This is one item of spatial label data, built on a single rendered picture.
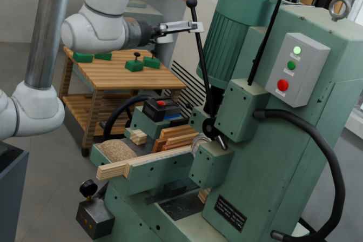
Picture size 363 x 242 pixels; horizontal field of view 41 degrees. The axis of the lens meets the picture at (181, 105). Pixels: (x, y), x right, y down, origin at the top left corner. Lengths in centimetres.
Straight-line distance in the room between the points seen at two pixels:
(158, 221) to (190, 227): 12
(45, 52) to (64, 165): 133
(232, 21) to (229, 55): 10
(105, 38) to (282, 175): 60
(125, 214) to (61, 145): 157
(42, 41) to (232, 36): 73
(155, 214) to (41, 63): 70
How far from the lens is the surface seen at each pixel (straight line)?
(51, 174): 297
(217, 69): 150
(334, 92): 129
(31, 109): 190
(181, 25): 137
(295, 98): 122
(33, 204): 274
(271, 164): 137
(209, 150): 139
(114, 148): 156
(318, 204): 306
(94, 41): 123
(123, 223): 176
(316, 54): 119
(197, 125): 164
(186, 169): 165
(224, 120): 134
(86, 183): 180
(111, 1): 120
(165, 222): 157
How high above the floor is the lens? 176
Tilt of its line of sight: 25 degrees down
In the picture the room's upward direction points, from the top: 17 degrees clockwise
